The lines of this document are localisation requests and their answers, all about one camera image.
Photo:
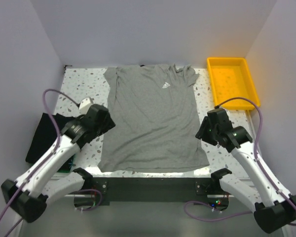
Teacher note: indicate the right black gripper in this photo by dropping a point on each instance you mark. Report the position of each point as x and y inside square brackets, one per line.
[202, 133]

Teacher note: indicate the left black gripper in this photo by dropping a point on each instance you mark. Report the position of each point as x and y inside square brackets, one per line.
[107, 124]

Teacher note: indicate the grey t shirt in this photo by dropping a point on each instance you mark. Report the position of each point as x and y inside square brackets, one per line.
[156, 120]

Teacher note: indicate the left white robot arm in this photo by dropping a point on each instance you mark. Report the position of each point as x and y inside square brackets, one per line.
[29, 195]

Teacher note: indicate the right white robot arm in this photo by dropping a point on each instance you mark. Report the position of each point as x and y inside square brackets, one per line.
[273, 205]

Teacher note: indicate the yellow plastic bin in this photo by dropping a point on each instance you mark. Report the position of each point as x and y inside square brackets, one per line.
[230, 77]

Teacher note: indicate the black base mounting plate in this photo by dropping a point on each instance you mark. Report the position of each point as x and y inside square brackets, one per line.
[103, 191]

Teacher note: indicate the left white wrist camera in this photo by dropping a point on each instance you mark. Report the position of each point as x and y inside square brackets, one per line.
[84, 105]

